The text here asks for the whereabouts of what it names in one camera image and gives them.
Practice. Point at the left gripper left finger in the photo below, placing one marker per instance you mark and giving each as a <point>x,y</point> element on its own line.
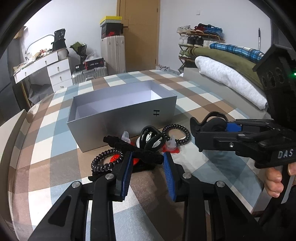
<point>112,187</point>

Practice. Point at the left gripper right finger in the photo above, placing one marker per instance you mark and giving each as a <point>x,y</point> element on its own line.
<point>186,188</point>

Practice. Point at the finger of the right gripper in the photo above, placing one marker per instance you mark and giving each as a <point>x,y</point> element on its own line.
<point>218,122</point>
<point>225,141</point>

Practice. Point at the red China pin badge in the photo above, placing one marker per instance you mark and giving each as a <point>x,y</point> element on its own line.
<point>116,157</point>

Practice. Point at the right hand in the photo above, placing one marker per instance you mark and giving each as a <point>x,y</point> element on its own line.
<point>273,178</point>

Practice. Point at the white folded blanket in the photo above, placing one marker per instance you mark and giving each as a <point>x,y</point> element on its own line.
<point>223,74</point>

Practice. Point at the olive green blanket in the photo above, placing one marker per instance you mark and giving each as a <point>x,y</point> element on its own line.
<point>240,64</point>

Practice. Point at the plaid bed sheet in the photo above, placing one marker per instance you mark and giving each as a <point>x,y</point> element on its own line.
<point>90,161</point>

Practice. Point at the grey cardboard box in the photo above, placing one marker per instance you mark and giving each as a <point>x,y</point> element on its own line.
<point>114,110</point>

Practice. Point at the blue plaid blanket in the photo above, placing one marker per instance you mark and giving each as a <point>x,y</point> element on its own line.
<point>250,54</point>

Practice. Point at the shoe rack with shoes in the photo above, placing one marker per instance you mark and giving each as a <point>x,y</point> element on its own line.
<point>200,36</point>

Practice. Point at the silver suitcase lying flat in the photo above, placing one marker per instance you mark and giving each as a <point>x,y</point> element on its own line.
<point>85,75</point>

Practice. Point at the black red box on suitcase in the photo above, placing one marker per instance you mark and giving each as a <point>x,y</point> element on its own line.
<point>91,64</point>

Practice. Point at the white upright suitcase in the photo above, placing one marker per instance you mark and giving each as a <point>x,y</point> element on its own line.
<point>113,52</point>

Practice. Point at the wooden door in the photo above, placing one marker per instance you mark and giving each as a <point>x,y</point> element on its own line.
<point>140,21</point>

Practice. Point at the black red shoe box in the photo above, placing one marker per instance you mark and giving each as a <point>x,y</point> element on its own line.
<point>111,29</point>

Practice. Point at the green flower bouquet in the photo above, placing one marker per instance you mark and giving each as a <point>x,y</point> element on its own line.
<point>81,50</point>

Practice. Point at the yellow lid shoe box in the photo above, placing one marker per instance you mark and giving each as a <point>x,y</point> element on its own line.
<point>111,19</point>

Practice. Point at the black bag on desk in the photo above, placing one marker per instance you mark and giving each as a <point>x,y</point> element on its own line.
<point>59,40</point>

